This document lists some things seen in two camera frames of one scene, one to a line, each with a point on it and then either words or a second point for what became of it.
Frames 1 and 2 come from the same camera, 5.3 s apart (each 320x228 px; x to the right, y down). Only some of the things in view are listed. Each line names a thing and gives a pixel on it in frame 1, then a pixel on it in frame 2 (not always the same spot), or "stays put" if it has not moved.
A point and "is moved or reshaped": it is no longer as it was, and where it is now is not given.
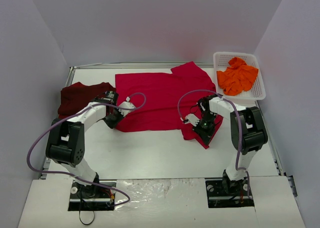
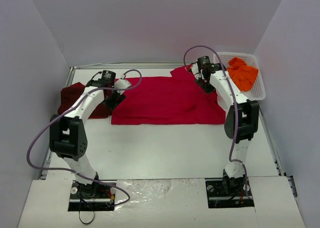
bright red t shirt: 186,100 is moved or reshaped
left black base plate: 94,196 stays put
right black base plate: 223,193 stays put
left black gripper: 111,121 to 115,100
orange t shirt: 237,77 stays put
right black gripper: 203,132 to 207,86
